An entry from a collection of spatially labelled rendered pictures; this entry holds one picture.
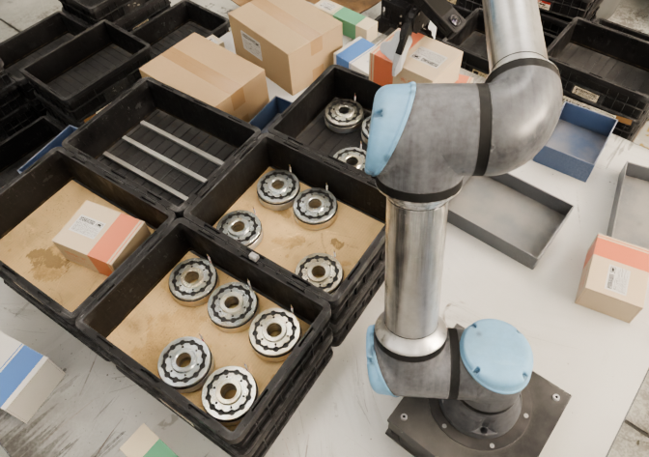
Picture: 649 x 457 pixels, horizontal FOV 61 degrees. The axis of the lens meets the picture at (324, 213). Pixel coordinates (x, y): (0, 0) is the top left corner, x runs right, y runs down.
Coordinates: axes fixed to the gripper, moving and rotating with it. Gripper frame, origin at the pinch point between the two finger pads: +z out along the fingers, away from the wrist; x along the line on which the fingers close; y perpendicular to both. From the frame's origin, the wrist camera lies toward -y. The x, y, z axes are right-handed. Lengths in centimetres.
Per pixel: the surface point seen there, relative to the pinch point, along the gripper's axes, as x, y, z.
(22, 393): 99, 26, 32
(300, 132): 12.4, 25.1, 26.8
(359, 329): 43, -17, 40
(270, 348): 63, -11, 24
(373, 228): 25.8, -8.4, 26.9
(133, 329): 76, 15, 27
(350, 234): 30.4, -5.2, 26.9
